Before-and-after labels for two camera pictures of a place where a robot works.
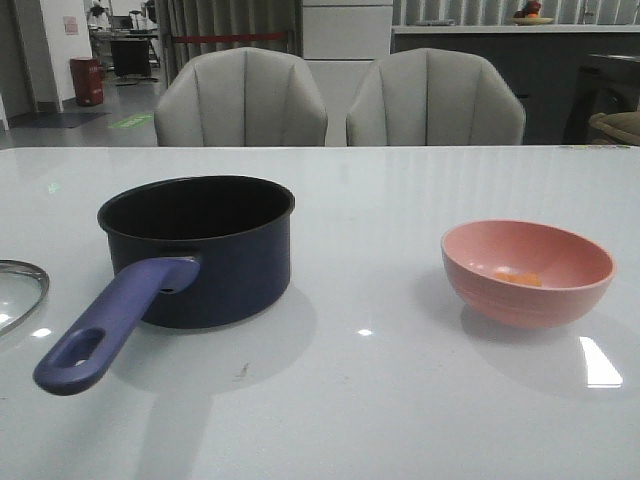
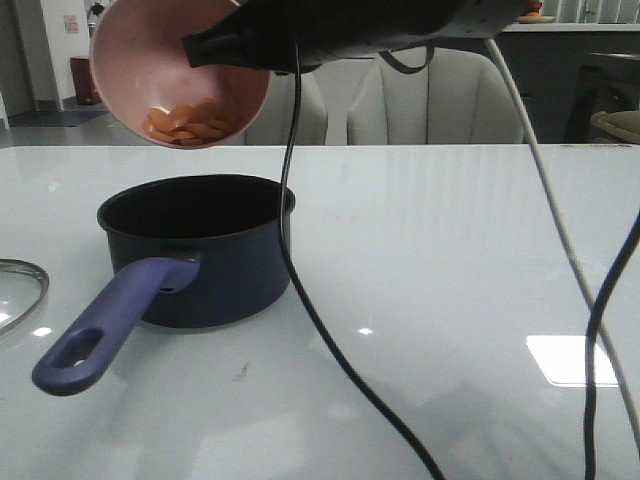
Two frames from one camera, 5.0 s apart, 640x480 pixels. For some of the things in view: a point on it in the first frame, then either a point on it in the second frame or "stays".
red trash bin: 88,76 stays
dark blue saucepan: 190,252 stays
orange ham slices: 522,278 to 187,123
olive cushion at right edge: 624,127 stays
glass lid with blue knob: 22,288 stays
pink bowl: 522,274 to 142,75
